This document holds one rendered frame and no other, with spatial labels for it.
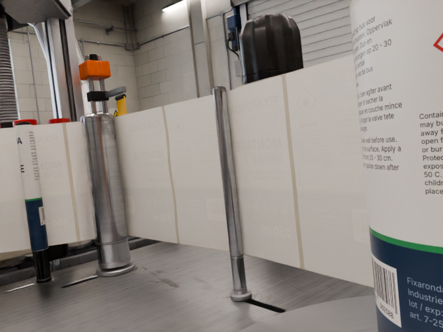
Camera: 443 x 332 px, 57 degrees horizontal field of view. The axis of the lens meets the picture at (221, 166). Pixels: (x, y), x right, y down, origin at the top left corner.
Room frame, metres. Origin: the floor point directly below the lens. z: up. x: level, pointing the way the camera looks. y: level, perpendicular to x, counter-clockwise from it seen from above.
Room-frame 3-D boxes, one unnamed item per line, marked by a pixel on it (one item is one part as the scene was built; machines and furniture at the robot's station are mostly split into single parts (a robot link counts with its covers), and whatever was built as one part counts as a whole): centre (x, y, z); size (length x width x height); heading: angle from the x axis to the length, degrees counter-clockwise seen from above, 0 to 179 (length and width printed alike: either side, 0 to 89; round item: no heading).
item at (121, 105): (0.74, 0.17, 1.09); 0.03 x 0.01 x 0.06; 40
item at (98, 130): (0.49, 0.14, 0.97); 0.05 x 0.05 x 0.19
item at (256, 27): (0.56, -0.08, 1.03); 0.09 x 0.09 x 0.30
